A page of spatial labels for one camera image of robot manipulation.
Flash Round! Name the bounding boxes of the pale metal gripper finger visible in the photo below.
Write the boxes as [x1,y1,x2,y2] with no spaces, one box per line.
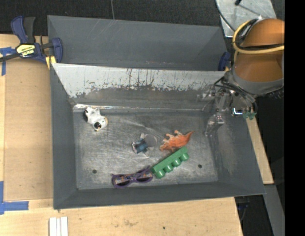
[196,89,217,103]
[203,110,226,138]

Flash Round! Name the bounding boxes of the green toy building block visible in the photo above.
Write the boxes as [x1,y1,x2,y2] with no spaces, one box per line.
[151,146,190,179]

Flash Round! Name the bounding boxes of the grey metal bin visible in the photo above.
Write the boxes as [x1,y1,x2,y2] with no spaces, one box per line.
[47,15,267,210]

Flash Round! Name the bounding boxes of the purple sunglasses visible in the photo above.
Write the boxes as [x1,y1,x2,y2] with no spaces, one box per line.
[111,165,154,189]

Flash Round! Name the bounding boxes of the white and black toy cow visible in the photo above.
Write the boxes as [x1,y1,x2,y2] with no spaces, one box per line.
[83,105,109,132]

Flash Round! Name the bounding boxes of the orange toy dinosaur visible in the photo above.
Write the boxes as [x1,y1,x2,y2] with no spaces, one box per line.
[159,129,195,153]

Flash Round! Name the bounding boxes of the small blue toy figure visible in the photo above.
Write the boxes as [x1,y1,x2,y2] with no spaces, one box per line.
[131,132,156,157]

